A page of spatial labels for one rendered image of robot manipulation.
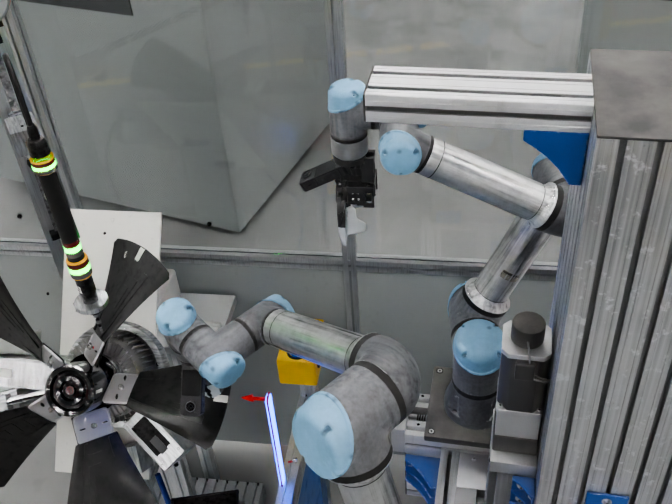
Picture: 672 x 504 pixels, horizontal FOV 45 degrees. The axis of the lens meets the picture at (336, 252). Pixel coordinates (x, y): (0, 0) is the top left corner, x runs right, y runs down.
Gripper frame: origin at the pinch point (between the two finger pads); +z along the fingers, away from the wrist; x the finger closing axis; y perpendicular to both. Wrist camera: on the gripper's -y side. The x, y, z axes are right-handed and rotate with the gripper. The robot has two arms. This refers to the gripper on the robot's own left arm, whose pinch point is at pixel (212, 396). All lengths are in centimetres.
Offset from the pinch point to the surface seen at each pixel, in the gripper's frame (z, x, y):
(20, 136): -20, 57, 57
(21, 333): -5.7, 46.4, 9.8
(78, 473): 9.1, 29.9, -17.1
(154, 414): 0.8, 12.5, -4.9
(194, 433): 1.8, 2.7, -8.3
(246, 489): 124, 18, 15
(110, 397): 1.5, 24.0, -1.4
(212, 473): 123, 32, 20
